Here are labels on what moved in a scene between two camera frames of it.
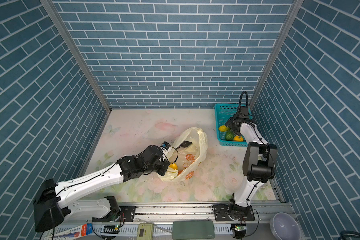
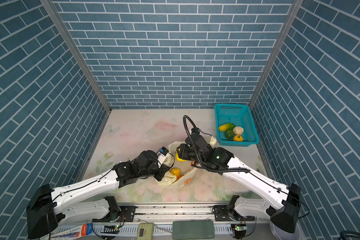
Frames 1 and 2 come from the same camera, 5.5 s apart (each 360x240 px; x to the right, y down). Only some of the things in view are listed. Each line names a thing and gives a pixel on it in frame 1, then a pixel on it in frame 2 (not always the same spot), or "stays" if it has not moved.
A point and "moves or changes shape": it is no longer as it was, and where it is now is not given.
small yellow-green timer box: [145, 231] stays
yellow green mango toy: [223, 128] stays
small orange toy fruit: [237, 138] stays
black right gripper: [230, 122] → [183, 151]
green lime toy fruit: [229, 135] stays
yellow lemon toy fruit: [173, 166] → [175, 171]
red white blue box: [74, 233] stays
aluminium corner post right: [276, 52] stays
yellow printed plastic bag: [184, 161] moves or changes shape
